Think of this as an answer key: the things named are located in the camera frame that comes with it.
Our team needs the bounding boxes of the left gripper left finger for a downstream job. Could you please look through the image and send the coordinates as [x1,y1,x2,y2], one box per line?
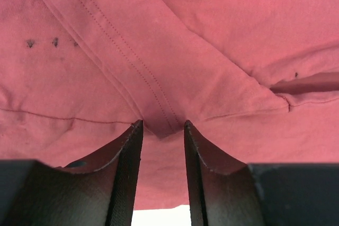
[1,120,144,225]

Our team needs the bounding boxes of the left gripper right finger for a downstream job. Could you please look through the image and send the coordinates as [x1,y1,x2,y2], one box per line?
[184,121,338,225]

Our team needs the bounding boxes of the pink t shirt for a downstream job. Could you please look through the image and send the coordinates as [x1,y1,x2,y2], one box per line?
[1,0,338,210]

